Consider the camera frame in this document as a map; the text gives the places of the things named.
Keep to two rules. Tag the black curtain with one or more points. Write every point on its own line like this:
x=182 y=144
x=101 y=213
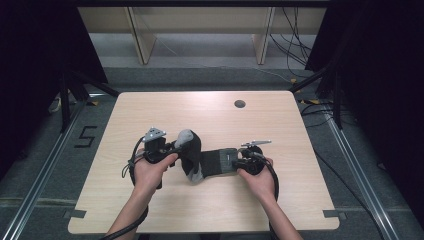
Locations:
x=383 y=83
x=33 y=66

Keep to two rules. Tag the person's right hand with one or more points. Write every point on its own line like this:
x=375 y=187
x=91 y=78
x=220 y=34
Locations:
x=261 y=183

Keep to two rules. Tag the black metal stand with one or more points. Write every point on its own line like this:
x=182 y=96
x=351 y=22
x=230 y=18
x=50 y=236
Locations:
x=337 y=100
x=65 y=100

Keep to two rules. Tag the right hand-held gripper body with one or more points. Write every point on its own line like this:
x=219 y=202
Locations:
x=251 y=163

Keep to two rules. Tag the black tape strip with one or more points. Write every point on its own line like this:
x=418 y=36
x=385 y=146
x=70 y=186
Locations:
x=335 y=214
x=75 y=214

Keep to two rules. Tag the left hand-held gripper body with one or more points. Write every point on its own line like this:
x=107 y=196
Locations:
x=155 y=146

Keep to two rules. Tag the aluminium floor rail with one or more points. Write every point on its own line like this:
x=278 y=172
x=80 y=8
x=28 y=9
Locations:
x=363 y=180
x=40 y=180

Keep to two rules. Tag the person's left hand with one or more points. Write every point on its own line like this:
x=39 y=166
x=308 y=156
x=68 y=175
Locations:
x=150 y=175

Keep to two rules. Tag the black and grey sock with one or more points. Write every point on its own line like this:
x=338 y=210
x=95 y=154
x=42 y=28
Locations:
x=196 y=146
x=213 y=163

